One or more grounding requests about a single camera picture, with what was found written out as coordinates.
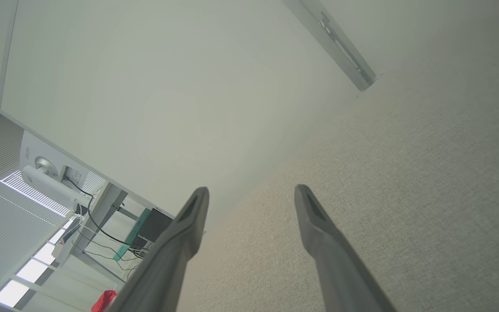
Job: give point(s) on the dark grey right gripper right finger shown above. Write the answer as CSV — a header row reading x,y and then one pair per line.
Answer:
x,y
336,268

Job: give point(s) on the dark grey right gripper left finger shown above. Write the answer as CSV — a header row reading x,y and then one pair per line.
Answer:
x,y
167,268

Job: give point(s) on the red shorts with number 23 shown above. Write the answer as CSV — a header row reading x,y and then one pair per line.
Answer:
x,y
104,301

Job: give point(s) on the black computer case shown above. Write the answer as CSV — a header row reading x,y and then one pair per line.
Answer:
x,y
156,223

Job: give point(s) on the teal flat bar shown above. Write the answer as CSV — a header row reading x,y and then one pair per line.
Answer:
x,y
134,229

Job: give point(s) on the white computer monitor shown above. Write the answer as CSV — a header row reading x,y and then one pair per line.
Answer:
x,y
30,149

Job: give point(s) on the white partition panel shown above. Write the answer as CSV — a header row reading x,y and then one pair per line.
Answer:
x,y
167,86

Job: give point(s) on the grey metal desk frame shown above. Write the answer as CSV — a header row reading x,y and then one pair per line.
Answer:
x,y
102,208

